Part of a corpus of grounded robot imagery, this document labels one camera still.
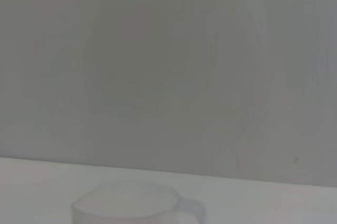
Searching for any clear plastic measuring cup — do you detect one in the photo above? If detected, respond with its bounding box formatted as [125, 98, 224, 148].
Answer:
[70, 180, 207, 224]

